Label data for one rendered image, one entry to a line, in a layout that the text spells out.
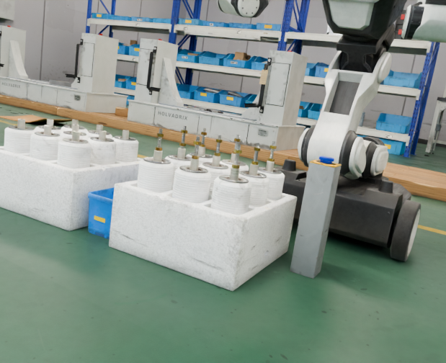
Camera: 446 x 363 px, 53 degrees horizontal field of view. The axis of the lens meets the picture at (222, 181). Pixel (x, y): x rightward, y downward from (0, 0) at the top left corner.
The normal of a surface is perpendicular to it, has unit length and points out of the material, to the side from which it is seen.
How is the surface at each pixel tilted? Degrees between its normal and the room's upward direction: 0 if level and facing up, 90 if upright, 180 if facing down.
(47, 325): 0
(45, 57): 90
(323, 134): 54
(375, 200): 45
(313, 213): 90
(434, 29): 143
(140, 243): 90
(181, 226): 90
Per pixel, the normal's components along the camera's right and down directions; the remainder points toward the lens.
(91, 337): 0.14, -0.97
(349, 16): -0.59, 0.64
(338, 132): -0.33, -0.48
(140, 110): -0.50, 0.11
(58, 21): 0.85, 0.22
